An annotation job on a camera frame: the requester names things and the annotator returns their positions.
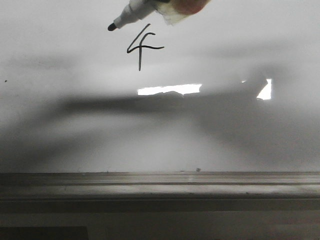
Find white whiteboard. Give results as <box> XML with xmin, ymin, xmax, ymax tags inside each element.
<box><xmin>0</xmin><ymin>0</ymin><xmax>320</xmax><ymax>173</ymax></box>

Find white whiteboard marker black tip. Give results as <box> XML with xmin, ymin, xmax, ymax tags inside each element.
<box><xmin>107</xmin><ymin>0</ymin><xmax>156</xmax><ymax>32</ymax></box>

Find aluminium whiteboard tray rail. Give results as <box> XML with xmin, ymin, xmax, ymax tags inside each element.
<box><xmin>0</xmin><ymin>171</ymin><xmax>320</xmax><ymax>201</ymax></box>

